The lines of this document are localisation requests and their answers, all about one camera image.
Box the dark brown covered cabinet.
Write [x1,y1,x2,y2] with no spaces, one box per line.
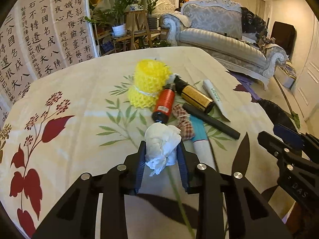
[271,21,296,56]

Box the black lined trash bin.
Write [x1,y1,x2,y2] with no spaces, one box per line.
[257,99,297,132]

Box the small crumpled paper ball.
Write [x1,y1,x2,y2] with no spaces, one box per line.
[168,73,181,83]

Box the purple floor cloth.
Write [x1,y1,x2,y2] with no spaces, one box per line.
[228,71,260,103]

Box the ornate white grey sofa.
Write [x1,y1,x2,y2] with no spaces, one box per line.
[159,0,287,88]

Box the storage box of items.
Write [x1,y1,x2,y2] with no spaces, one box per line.
[274,61,297,90]

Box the tall green plant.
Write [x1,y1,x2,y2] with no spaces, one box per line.
[146,0,159,30]

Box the wooden plant stand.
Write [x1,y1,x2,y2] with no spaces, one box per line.
[95,10,160,56]

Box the gold label black bottle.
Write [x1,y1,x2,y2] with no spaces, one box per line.
[174,78,214,114]

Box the white potted plant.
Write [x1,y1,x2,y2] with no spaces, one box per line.
[84,0,137,37]

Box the red label black bottle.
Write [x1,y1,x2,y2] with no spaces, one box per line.
[152,83,175,124]

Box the white green tube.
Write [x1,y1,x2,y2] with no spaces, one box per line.
[203,79,230,122]

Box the black pen tube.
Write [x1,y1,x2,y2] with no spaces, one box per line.
[182,103,241,140]

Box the black jacket on sofa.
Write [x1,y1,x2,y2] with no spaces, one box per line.
[241,7,266,33]

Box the floral cream tablecloth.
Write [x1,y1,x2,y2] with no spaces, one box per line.
[0,45,300,239]

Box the red white twine bundle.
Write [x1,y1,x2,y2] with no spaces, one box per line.
[172,104,195,140]

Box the white panel door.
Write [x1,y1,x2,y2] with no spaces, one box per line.
[292,23,319,120]

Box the white tissue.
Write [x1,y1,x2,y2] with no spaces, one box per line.
[144,122,182,177]

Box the green mop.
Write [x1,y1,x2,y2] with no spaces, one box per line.
[274,76,301,129]

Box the calligraphy screen panel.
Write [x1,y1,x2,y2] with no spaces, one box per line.
[1,0,98,123]

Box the yellow foam net bundle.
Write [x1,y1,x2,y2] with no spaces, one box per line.
[128,59,172,109]

